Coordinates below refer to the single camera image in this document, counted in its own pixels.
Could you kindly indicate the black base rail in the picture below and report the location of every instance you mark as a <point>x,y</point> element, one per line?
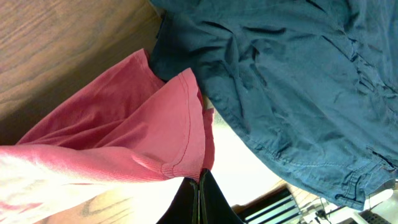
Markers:
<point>277,207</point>

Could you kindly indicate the navy blue garment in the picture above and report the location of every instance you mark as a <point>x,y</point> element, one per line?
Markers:
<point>309,86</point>

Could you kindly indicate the red soccer t-shirt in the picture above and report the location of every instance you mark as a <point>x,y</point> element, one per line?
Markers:
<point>126,126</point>

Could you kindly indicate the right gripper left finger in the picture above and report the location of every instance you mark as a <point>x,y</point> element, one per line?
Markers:
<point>184,206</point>

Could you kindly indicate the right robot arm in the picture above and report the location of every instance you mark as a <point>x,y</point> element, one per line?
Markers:
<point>321,211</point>

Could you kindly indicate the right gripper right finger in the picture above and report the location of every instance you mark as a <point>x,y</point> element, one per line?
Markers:
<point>214,209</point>

